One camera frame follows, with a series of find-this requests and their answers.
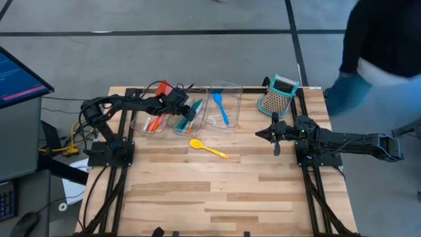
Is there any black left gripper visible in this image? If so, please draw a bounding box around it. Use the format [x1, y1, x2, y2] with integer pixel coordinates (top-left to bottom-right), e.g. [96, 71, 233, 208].
[157, 86, 198, 122]

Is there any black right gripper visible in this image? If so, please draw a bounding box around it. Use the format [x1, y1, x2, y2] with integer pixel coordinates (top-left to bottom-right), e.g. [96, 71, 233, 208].
[255, 111, 299, 157]

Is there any red spatula wooden handle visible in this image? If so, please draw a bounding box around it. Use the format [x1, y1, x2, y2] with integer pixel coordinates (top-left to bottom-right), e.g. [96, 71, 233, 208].
[143, 80, 174, 132]

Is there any iridescent blade knife teal handle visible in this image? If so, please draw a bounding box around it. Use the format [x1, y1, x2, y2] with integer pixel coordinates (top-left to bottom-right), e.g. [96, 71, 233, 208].
[190, 99, 204, 116]

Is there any knife teal chevron handle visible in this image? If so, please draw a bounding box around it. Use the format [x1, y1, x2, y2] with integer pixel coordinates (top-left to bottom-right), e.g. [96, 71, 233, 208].
[187, 105, 205, 132]

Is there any black knife teal handle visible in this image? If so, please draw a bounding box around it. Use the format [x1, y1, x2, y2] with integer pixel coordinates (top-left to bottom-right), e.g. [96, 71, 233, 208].
[179, 115, 193, 133]
[176, 115, 189, 132]

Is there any pink silicone spoon spatula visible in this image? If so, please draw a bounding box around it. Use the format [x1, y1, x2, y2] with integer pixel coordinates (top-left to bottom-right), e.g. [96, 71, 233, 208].
[149, 114, 165, 133]

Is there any pink icing spatula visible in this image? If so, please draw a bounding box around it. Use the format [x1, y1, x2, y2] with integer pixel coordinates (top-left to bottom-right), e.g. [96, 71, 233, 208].
[147, 115, 161, 133]

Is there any blue silicone spoon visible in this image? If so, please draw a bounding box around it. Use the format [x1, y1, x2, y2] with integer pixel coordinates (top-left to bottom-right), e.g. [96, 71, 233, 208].
[212, 92, 230, 126]

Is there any teal steel box grater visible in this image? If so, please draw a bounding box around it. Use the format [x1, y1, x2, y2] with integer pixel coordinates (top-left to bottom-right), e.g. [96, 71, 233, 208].
[257, 73, 301, 119]

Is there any clear plastic bin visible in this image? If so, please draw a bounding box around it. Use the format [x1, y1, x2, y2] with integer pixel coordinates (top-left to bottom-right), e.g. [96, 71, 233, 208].
[130, 87, 172, 136]
[201, 80, 243, 134]
[165, 87, 209, 137]

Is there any yellow silicone spoon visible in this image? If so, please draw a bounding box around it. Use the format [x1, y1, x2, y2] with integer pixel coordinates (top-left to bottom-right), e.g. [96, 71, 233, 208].
[189, 138, 230, 159]

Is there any black desk base beam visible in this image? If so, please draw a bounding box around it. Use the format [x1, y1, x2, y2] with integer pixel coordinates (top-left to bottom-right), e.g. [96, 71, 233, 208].
[37, 154, 90, 185]

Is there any white paper sheet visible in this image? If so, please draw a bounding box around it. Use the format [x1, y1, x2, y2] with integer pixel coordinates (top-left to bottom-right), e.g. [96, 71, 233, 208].
[61, 157, 90, 205]

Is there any black floor stand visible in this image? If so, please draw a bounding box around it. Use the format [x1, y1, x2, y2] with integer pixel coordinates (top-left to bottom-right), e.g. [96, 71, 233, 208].
[391, 117, 421, 139]

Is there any person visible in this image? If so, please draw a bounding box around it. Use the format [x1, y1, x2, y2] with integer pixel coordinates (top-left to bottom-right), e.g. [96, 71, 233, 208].
[324, 0, 421, 117]

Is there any computer monitor blue screen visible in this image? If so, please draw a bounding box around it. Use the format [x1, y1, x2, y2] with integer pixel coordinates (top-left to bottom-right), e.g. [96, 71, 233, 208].
[0, 45, 55, 110]

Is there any black computer mouse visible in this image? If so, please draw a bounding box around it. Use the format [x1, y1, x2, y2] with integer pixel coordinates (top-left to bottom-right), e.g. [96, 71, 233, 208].
[9, 211, 40, 237]

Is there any black keyboard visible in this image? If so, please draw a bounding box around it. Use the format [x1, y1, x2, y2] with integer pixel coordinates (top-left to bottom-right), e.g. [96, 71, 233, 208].
[0, 180, 18, 222]

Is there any yellow cable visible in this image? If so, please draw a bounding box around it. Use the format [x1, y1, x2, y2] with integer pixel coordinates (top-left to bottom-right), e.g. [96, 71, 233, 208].
[38, 120, 96, 156]

